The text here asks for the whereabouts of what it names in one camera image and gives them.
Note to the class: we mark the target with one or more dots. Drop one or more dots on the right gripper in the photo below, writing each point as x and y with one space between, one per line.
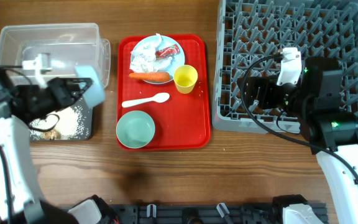
257 92

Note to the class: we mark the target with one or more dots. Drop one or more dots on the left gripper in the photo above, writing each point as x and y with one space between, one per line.
68 92

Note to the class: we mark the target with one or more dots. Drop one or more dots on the light blue bowl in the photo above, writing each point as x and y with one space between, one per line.
95 94

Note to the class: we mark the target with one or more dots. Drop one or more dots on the brown food scrap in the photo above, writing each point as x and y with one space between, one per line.
52 135

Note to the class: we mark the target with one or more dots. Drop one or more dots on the white napkin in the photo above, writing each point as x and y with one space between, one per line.
145 60

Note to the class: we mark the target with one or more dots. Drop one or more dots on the green bowl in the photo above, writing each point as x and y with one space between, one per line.
135 129

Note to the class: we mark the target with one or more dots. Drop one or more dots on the orange carrot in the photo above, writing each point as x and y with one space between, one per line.
158 77

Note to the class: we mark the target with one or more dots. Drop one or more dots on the yellow plastic cup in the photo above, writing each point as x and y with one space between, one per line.
185 78

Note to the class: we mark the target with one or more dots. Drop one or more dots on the white plastic spoon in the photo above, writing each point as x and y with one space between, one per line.
158 98

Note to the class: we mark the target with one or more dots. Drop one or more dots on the light blue plate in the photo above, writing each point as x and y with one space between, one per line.
178 59

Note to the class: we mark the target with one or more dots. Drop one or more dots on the red snack wrapper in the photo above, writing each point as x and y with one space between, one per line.
168 52

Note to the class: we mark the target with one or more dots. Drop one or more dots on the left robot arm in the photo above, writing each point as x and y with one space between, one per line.
21 198

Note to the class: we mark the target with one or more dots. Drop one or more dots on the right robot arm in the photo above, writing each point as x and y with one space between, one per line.
309 90

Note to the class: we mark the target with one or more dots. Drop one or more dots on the clear plastic waste bin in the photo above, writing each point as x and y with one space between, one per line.
69 45

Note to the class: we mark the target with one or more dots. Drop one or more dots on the black waste tray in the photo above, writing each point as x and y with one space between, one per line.
85 130

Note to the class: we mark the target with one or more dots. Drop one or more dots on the grey dishwasher rack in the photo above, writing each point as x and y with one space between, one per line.
249 30

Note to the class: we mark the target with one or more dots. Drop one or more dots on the red serving tray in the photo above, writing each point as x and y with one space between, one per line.
182 122

